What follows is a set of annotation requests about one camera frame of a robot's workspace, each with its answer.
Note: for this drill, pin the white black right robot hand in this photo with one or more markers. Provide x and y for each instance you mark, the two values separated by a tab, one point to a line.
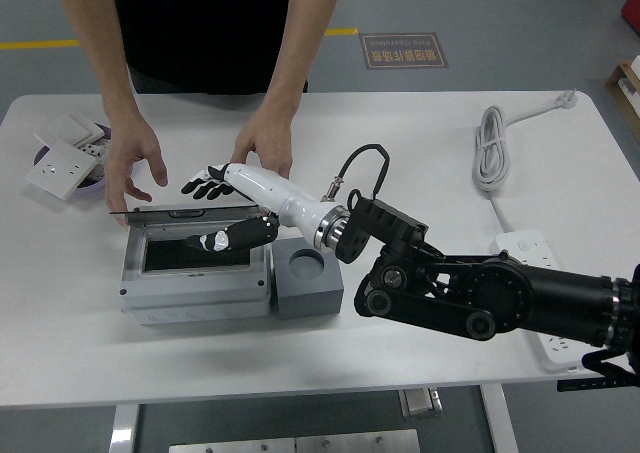
270	193

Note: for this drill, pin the person's right hand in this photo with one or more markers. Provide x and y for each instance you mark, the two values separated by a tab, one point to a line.
127	148

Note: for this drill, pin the person's left hand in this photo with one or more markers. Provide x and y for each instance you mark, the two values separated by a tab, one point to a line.
270	143

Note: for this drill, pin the grey electrical box with lid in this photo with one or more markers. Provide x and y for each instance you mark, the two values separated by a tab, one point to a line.
195	293

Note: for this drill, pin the person's right forearm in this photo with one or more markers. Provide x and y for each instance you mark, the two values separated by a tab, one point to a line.
100	43

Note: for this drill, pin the person's left forearm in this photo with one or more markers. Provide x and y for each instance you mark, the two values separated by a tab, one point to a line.
305	38

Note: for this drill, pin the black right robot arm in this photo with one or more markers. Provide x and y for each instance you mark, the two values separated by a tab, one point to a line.
500	293

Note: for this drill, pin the grey cube with round recess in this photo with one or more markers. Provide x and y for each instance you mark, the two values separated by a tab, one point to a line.
310	300

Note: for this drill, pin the cardboard box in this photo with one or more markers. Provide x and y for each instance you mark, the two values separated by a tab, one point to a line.
620	98

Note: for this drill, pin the white socket plate with labels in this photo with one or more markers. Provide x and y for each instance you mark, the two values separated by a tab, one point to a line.
95	153

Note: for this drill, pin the purple tray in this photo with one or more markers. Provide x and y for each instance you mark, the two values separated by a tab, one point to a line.
90	191

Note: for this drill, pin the white five-hole socket plate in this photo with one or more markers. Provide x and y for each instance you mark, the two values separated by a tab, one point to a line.
57	170

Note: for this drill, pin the person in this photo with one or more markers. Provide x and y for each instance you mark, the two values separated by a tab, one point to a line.
200	33

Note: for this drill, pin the brown floor sign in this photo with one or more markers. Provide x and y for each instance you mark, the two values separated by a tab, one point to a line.
404	51

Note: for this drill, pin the silver metal plate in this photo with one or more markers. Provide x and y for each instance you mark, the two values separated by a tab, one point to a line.
295	443

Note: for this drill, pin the white power strip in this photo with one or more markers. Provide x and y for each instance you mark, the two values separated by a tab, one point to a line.
525	245

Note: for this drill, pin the white table leg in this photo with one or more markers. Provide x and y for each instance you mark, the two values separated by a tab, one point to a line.
123	430
500	423

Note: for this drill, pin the black perforated bar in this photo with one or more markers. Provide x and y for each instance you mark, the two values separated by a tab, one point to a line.
595	385

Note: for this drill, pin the red object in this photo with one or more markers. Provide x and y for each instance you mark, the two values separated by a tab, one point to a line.
631	5

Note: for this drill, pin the white switch plate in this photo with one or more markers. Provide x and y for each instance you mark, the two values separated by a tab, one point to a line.
67	128

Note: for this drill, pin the silver metal bracket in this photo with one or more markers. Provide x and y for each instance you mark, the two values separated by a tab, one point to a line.
420	404

